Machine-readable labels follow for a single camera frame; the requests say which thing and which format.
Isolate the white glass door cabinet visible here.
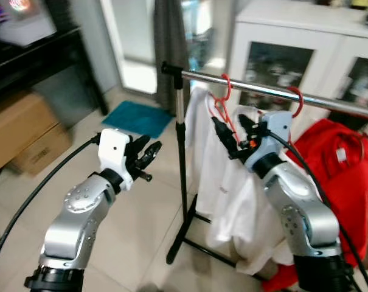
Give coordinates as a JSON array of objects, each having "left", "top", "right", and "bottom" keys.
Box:
[{"left": 226, "top": 0, "right": 368, "bottom": 122}]

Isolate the brown cardboard box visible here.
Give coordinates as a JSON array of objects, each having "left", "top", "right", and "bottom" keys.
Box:
[
  {"left": 10, "top": 125, "right": 73, "bottom": 178},
  {"left": 0, "top": 91, "right": 60, "bottom": 174}
]

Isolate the white t-shirt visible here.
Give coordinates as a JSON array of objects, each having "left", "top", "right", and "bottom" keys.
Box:
[{"left": 185, "top": 84, "right": 294, "bottom": 274}]

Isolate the black desk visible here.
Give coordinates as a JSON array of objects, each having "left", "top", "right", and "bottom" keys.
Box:
[{"left": 0, "top": 24, "right": 108, "bottom": 116}]

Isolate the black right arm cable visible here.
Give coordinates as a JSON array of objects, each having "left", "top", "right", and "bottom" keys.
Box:
[{"left": 266, "top": 131, "right": 368, "bottom": 292}]

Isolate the grey white appliance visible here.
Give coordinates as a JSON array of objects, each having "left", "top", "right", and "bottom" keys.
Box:
[{"left": 0, "top": 0, "right": 58, "bottom": 48}]

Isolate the teal floor mat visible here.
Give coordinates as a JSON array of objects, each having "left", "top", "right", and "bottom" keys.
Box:
[{"left": 102, "top": 100, "right": 173, "bottom": 139}]

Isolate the red t-shirt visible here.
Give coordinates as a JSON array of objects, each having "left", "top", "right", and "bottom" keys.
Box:
[{"left": 262, "top": 119, "right": 368, "bottom": 291}]

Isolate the white framed glass door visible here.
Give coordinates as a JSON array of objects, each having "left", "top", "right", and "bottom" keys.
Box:
[{"left": 100, "top": 0, "right": 233, "bottom": 97}]

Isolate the black chrome clothes rack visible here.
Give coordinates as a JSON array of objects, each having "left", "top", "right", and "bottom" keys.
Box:
[{"left": 161, "top": 61, "right": 368, "bottom": 283}]

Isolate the red wire clothes hanger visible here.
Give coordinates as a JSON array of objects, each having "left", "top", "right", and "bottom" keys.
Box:
[
  {"left": 286, "top": 86, "right": 305, "bottom": 119},
  {"left": 208, "top": 74, "right": 240, "bottom": 137}
]

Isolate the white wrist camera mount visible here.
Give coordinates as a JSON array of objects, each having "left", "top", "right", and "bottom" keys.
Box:
[
  {"left": 260, "top": 111, "right": 292, "bottom": 165},
  {"left": 99, "top": 129, "right": 134, "bottom": 183}
]

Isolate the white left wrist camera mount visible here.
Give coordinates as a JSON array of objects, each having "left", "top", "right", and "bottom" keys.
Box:
[{"left": 99, "top": 129, "right": 134, "bottom": 183}]

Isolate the grey curtain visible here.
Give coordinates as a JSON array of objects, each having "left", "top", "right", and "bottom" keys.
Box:
[{"left": 153, "top": 0, "right": 190, "bottom": 113}]

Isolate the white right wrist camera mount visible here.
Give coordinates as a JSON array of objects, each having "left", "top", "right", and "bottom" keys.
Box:
[{"left": 260, "top": 111, "right": 292, "bottom": 165}]

